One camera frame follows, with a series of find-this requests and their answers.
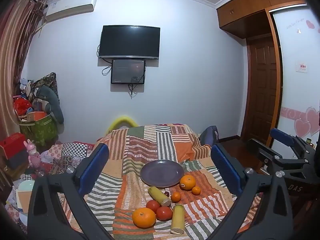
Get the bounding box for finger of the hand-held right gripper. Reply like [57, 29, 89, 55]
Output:
[246, 138, 308, 176]
[269, 127, 316, 161]

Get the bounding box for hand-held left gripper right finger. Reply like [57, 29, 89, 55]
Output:
[200, 144, 293, 240]

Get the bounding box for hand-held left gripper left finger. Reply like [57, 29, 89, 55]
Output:
[27, 142, 114, 240]

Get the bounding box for large orange with sticker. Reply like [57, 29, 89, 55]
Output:
[180, 174, 196, 190]

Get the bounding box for purple plate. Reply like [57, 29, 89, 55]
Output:
[140, 160, 185, 188]

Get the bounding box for large plain orange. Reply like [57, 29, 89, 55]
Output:
[132, 207, 156, 229]

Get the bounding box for red tomato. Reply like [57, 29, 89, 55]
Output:
[156, 206, 173, 221]
[146, 200, 161, 212]

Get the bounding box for checkered cloth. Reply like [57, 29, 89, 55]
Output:
[47, 142, 95, 175]

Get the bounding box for blue bag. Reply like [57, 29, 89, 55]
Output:
[199, 126, 220, 147]

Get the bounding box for white heart-print wardrobe door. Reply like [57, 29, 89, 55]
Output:
[271, 4, 320, 153]

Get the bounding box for brown wooden door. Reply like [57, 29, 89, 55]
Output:
[246, 36, 282, 140]

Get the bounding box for yellow foam arch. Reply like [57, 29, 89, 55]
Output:
[107, 115, 138, 133]

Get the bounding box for striped patchwork blanket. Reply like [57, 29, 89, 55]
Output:
[59, 123, 263, 240]

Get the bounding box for pink robot toy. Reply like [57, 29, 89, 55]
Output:
[24, 139, 42, 168]

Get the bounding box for green storage box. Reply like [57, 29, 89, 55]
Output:
[19, 114, 59, 145]

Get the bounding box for grey shark plush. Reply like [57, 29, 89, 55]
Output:
[35, 85, 65, 125]

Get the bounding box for red box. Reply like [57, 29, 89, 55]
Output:
[0, 133, 28, 160]

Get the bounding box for dark patterned cushion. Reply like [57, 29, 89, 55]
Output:
[32, 72, 59, 98]

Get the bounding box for small black monitor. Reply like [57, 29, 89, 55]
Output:
[111, 59, 146, 84]

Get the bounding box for wooden overhead cabinets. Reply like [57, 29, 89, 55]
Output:
[216, 0, 310, 39]

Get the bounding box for striped brown curtain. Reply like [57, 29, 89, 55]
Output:
[0, 0, 48, 135]

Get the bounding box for white air conditioner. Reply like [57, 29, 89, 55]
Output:
[45, 0, 98, 23]

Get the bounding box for wall-mounted black television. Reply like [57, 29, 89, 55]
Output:
[98, 25, 161, 60]

